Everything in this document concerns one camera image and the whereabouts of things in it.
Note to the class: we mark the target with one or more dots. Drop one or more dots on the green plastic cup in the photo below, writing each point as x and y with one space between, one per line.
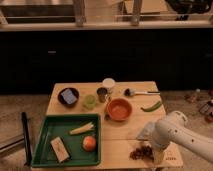
89 102

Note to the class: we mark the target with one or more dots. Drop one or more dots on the beige rectangular sponge block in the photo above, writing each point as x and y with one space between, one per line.
59 149

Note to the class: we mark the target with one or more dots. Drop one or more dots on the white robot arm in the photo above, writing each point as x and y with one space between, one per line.
171 128

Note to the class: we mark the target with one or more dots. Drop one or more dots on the white cup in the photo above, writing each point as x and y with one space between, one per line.
109 84

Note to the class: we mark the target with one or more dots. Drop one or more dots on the green pepper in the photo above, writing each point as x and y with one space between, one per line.
153 107

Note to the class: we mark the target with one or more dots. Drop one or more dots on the orange round fruit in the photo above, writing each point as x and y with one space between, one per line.
89 143

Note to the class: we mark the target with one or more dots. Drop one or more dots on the red orange bowl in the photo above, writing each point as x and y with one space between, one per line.
119 109

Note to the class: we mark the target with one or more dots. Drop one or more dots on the dark red grape bunch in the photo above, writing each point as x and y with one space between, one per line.
141 153

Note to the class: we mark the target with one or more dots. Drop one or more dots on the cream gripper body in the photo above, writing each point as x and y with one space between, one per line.
158 156

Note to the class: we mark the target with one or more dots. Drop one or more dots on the black bowl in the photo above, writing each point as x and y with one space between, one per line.
60 99

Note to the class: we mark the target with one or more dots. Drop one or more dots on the blue sponge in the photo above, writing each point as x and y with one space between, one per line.
69 96

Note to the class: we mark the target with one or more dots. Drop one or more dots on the blue folded cloth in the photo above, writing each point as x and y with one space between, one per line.
146 131

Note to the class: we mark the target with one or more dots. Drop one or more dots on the dark metal mug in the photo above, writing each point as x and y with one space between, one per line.
103 95

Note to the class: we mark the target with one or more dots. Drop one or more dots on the black stand bar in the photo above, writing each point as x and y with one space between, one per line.
26 139

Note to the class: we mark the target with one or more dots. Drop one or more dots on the green plastic tray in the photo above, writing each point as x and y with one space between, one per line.
59 126

